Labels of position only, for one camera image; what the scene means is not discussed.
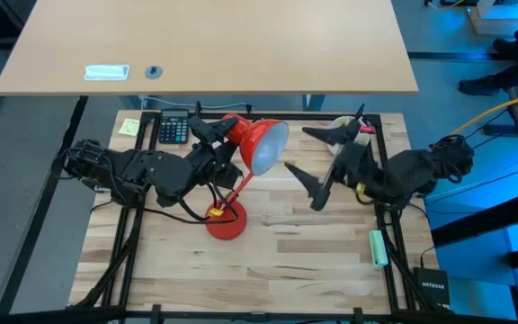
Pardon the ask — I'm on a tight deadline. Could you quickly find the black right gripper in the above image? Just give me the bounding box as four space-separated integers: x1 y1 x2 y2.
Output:
284 117 380 212

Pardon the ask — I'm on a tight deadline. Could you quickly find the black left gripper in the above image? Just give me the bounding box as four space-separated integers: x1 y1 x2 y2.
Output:
189 116 245 189

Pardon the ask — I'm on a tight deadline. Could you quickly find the red desk lamp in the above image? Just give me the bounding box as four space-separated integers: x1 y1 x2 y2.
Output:
204 113 290 241

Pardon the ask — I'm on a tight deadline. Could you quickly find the black calculator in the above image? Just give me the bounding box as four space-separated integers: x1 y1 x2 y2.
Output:
157 109 191 145

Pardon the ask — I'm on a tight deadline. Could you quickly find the white pen cup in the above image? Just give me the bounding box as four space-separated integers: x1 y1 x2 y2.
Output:
330 115 372 148

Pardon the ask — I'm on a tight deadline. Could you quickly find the yellow sticky note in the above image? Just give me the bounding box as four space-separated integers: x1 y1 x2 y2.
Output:
118 118 141 138

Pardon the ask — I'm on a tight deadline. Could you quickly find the tan wooden desk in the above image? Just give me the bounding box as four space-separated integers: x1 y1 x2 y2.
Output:
0 0 420 96

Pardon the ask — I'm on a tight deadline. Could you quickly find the mint green rectangular box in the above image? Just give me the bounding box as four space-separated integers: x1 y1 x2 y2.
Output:
368 229 389 270

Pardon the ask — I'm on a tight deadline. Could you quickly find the black Netgear router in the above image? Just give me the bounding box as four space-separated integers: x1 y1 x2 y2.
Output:
413 266 451 311

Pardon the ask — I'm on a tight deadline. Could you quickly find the black floor beam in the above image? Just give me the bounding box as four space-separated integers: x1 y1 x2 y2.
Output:
429 191 518 248

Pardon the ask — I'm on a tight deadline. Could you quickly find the person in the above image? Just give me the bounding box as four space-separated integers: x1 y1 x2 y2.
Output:
458 8 518 96

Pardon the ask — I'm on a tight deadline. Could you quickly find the white platform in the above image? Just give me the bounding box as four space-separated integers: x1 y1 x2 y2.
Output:
467 0 518 38

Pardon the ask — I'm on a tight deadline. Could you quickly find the grey cable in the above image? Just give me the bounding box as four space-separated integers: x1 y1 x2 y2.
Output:
144 95 254 113

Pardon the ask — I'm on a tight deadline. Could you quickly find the long yellow cable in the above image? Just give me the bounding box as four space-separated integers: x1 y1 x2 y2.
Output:
447 89 518 139

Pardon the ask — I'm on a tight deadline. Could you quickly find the black aluminium table frame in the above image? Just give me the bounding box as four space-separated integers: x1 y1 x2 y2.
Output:
0 110 518 324

